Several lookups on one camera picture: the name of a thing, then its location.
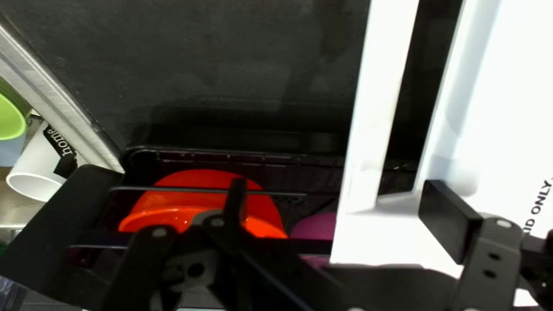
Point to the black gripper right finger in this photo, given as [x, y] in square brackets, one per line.
[448, 217]

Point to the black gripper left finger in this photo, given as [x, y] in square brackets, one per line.
[236, 197]

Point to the white first aid box base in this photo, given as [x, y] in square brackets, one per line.
[376, 229]

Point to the white first aid box lid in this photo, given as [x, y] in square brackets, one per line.
[491, 129]

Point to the black dish rack tray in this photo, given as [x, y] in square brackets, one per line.
[296, 162]

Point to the red bowl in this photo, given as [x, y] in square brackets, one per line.
[191, 207]

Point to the purple bowl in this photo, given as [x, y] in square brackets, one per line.
[317, 226]

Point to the white mug in sink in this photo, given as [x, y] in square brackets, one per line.
[44, 165]

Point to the stainless steel sink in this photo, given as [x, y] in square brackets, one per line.
[33, 88]

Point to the green bowl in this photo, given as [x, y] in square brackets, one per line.
[13, 119]

